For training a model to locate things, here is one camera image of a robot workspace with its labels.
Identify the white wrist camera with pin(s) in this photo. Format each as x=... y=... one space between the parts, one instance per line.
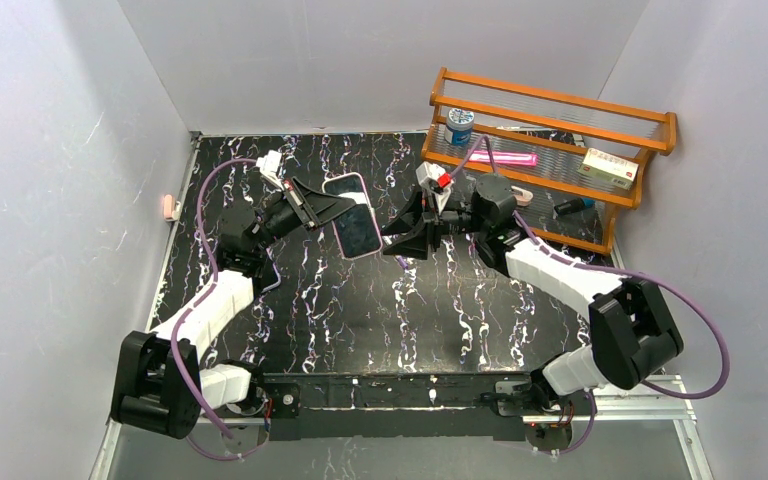
x=435 y=180
x=268 y=166

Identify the orange wooden shelf rack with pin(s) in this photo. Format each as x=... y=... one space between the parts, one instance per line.
x=559 y=128

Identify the blue white round jar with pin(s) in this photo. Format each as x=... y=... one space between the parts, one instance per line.
x=459 y=126

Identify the aluminium frame rail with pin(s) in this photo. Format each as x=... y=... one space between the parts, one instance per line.
x=609 y=402

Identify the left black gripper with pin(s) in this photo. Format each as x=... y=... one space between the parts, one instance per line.
x=301 y=204

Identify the purple capped white marker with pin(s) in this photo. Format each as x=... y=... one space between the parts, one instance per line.
x=402 y=262

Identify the phone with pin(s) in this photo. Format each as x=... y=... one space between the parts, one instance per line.
x=356 y=230

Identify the white red small box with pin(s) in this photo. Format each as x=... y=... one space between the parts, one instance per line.
x=617 y=171

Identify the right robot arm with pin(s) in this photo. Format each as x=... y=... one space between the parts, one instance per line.
x=632 y=331

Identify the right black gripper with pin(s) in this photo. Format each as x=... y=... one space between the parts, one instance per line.
x=432 y=221

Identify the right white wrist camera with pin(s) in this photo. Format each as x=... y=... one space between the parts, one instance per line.
x=435 y=180

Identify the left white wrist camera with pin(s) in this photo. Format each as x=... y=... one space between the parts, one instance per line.
x=268 y=166

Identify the pink wall clip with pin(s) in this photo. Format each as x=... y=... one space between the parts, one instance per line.
x=170 y=208

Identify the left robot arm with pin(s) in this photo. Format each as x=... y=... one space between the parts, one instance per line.
x=159 y=384

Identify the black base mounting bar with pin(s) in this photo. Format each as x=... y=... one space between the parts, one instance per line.
x=412 y=405

